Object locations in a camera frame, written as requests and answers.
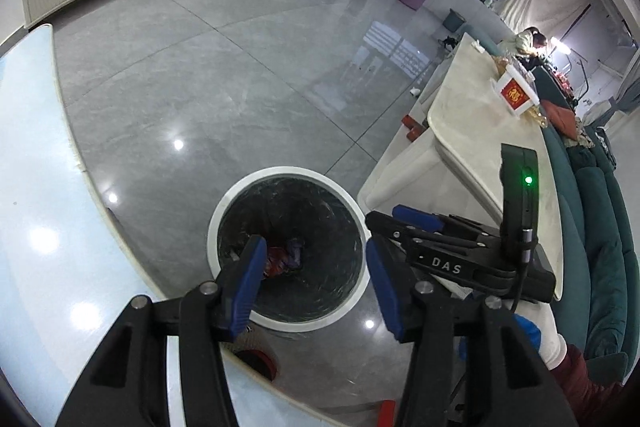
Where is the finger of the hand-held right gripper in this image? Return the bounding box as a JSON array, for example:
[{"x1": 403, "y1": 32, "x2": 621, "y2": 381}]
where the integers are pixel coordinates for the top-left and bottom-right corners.
[
  {"x1": 365, "y1": 211, "x2": 503, "y2": 280},
  {"x1": 392, "y1": 205, "x2": 501, "y2": 244}
]

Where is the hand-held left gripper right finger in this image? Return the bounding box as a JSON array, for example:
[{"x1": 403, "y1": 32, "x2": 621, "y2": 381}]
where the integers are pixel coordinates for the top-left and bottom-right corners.
[{"x1": 365, "y1": 240, "x2": 578, "y2": 427}]

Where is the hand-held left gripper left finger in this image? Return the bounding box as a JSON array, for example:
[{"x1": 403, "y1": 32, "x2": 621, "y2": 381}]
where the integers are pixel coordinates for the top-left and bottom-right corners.
[{"x1": 55, "y1": 234, "x2": 268, "y2": 427}]

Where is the red snack wrapper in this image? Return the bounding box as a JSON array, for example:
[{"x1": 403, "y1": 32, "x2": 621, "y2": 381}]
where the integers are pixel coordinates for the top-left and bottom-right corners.
[{"x1": 262, "y1": 247, "x2": 292, "y2": 278}]

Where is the purple wrapper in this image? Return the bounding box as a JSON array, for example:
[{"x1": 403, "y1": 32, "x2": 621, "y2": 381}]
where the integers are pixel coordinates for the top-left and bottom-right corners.
[{"x1": 284, "y1": 239, "x2": 304, "y2": 269}]

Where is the white bin with black bag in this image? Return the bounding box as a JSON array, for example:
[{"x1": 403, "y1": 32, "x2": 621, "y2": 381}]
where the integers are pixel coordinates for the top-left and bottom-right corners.
[{"x1": 206, "y1": 165, "x2": 372, "y2": 334}]

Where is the person's right forearm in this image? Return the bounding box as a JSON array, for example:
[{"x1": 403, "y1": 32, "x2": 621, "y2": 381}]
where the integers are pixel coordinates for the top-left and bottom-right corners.
[{"x1": 541, "y1": 327, "x2": 627, "y2": 427}]

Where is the person's right hand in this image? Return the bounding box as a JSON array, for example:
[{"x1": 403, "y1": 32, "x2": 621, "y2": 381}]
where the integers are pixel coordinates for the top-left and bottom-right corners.
[{"x1": 514, "y1": 313, "x2": 543, "y2": 352}]

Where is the cream low table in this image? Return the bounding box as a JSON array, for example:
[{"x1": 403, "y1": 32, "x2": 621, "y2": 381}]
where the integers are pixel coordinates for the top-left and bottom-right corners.
[{"x1": 357, "y1": 54, "x2": 501, "y2": 240}]

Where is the green sofa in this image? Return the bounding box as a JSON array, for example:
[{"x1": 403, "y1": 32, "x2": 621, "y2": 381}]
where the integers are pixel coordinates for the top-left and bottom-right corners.
[{"x1": 530, "y1": 67, "x2": 632, "y2": 384}]

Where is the red round plastic item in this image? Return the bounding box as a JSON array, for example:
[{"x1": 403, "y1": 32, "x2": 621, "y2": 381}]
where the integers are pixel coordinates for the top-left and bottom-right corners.
[{"x1": 235, "y1": 349, "x2": 276, "y2": 383}]

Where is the cream marble coffee table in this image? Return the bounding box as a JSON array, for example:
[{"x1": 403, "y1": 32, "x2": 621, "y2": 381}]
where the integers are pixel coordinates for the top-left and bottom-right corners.
[{"x1": 426, "y1": 33, "x2": 564, "y2": 303}]

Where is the red-brown cushion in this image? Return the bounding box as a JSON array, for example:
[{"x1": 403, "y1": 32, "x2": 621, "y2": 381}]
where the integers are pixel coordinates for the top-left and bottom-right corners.
[{"x1": 542, "y1": 101, "x2": 579, "y2": 138}]

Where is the dark green bin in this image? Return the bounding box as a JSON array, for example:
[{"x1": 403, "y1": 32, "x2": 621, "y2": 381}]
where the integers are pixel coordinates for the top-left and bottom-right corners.
[{"x1": 443, "y1": 9, "x2": 469, "y2": 33}]

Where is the cream curtain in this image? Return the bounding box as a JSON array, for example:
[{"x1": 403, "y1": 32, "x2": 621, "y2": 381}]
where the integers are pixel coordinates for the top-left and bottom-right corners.
[{"x1": 500, "y1": 0, "x2": 601, "y2": 52}]

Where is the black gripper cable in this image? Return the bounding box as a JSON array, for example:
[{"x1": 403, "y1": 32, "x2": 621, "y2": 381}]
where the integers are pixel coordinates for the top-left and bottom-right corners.
[{"x1": 509, "y1": 252, "x2": 532, "y2": 314}]

